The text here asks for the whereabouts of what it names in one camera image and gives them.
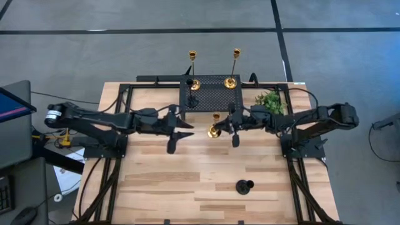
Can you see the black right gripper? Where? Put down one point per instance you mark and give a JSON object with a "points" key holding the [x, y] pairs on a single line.
{"points": [[247, 120]]}

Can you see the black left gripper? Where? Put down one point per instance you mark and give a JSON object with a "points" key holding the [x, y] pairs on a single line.
{"points": [[167, 125]]}

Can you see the short gold candlestick holder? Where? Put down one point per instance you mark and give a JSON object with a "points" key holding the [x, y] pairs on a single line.
{"points": [[212, 132]]}

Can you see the black candlestick holder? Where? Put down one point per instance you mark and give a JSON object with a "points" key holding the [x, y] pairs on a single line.
{"points": [[242, 187], [192, 102]]}

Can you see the tall gold candlestick holder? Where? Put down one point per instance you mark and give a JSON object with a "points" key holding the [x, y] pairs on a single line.
{"points": [[230, 82], [196, 85]]}

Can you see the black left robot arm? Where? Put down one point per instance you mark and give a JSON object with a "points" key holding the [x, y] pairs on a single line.
{"points": [[103, 120]]}

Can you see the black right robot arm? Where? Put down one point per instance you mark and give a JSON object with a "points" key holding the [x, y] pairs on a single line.
{"points": [[312, 117]]}

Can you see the black perforated metal rack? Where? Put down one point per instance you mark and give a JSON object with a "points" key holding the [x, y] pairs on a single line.
{"points": [[215, 97]]}

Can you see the green plant in white pot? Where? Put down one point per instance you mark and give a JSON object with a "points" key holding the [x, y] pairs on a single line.
{"points": [[270, 101]]}

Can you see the black stand beam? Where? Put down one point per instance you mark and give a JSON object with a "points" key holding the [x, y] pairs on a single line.
{"points": [[62, 161]]}

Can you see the white paper sheets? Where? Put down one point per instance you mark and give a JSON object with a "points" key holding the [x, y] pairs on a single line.
{"points": [[67, 181]]}

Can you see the white tape roll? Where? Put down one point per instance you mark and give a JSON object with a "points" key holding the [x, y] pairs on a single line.
{"points": [[55, 197]]}

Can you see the grey furniture leg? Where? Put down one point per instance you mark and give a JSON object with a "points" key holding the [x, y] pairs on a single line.
{"points": [[390, 120]]}

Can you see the grey side table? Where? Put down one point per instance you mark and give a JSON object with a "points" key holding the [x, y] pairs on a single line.
{"points": [[15, 140]]}

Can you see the monitor with blue screen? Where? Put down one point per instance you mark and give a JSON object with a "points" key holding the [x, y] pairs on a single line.
{"points": [[12, 107]]}

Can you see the black computer mouse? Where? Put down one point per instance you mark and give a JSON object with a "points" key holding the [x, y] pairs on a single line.
{"points": [[25, 216]]}

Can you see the black keyboard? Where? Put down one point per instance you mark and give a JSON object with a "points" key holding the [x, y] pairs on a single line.
{"points": [[5, 195]]}

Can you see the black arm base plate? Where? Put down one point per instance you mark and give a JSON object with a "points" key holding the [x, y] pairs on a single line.
{"points": [[306, 151], [97, 151]]}

